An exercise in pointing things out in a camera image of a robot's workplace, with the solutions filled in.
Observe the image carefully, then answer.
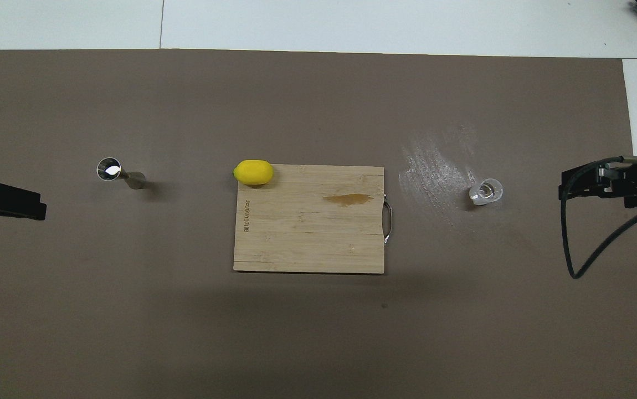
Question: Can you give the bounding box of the steel jigger cup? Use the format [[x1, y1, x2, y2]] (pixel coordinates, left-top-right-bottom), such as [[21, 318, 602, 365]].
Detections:
[[96, 157, 147, 190]]

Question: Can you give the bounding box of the clear glass cup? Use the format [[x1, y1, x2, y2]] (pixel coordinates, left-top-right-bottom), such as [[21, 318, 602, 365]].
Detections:
[[469, 178, 505, 206]]

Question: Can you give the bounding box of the brown table mat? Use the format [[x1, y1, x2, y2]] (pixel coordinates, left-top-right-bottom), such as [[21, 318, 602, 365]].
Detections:
[[0, 49, 637, 399]]

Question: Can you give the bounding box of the yellow lemon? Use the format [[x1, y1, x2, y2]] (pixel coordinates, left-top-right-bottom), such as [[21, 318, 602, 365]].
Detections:
[[233, 160, 274, 186]]

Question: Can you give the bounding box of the bamboo cutting board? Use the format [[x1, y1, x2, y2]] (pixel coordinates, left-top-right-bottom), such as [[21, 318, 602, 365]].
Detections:
[[233, 165, 394, 275]]

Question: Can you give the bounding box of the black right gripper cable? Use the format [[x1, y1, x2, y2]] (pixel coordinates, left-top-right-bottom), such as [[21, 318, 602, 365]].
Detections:
[[560, 157, 637, 279]]

